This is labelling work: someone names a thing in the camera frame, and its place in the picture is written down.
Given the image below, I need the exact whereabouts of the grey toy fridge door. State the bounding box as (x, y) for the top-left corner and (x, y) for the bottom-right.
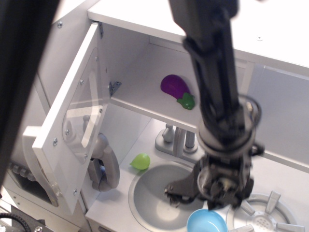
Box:
(7, 75), (58, 207)

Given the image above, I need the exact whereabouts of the white toy kitchen cabinet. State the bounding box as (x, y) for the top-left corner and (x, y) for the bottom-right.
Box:
(3, 0), (309, 232)

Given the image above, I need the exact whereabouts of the purple toy eggplant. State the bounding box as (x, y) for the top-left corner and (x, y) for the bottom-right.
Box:
(160, 74), (195, 110)

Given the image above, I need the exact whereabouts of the green toy pear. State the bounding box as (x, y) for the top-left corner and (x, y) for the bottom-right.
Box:
(130, 153), (151, 170)

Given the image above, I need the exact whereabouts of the grey toy faucet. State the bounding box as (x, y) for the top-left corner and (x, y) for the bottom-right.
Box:
(155, 123), (205, 163)

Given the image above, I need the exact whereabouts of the grey toy sink basin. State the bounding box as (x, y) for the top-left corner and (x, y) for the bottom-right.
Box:
(128, 161), (204, 232)

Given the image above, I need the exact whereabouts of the blue plastic bowl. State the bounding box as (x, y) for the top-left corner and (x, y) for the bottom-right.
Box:
(186, 209), (228, 232)

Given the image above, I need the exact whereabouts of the grey toy stove burner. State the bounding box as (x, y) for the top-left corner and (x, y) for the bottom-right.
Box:
(225, 191), (306, 232)

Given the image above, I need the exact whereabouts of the white microwave door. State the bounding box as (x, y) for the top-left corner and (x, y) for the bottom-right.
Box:
(23, 22), (109, 215)

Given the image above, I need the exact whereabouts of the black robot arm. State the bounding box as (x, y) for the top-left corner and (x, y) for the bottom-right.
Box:
(0, 0), (261, 209)

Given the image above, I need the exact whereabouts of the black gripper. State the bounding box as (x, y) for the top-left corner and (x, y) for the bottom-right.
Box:
(165, 155), (254, 210)

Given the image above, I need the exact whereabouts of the black cable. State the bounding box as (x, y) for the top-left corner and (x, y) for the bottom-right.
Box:
(0, 210), (46, 232)

